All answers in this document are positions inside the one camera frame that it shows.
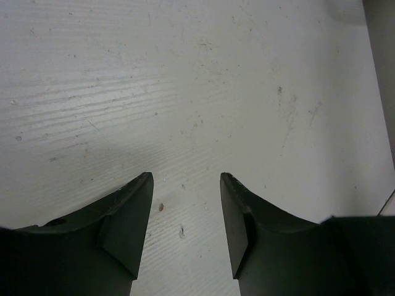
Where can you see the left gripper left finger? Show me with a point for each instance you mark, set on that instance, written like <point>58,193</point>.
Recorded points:
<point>95,250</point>

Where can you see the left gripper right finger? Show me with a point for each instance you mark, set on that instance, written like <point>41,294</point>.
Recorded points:
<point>273,252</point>

